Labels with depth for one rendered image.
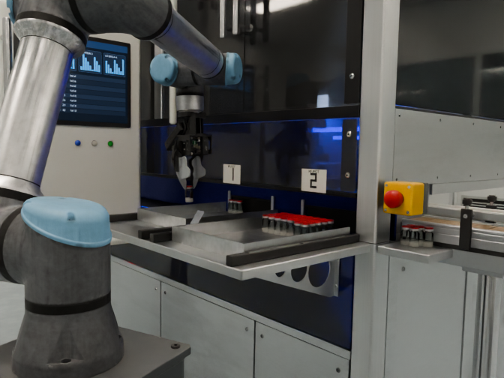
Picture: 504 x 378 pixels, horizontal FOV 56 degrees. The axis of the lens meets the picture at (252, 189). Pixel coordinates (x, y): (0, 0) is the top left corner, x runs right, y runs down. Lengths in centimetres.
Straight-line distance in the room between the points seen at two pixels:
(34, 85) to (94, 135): 96
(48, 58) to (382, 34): 71
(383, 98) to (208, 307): 93
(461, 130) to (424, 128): 21
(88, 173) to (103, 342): 112
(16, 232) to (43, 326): 13
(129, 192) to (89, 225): 118
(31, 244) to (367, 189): 76
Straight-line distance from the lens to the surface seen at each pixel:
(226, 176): 152
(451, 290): 156
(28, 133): 81
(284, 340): 142
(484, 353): 126
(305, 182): 127
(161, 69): 120
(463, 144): 151
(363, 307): 121
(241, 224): 126
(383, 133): 115
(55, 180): 174
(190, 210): 157
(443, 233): 119
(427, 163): 133
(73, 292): 69
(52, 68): 85
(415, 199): 110
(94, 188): 179
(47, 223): 67
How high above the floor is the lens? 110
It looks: 5 degrees down
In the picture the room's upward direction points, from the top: 1 degrees clockwise
